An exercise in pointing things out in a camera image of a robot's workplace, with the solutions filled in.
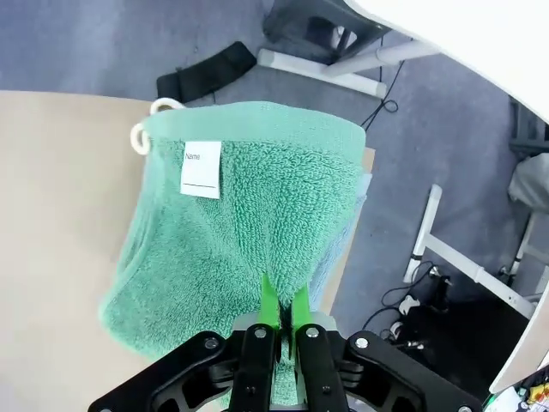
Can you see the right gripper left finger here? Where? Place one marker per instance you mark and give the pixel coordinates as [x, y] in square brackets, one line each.
[253, 369]

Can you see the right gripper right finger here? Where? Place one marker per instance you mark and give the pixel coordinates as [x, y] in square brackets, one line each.
[326, 369]

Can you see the green terry towel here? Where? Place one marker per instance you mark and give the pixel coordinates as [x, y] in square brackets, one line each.
[240, 223]

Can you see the grey cloth bundle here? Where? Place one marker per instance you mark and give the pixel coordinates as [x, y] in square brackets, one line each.
[532, 180]

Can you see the dark grey plastic stool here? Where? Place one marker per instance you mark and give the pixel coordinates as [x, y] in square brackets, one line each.
[309, 26]

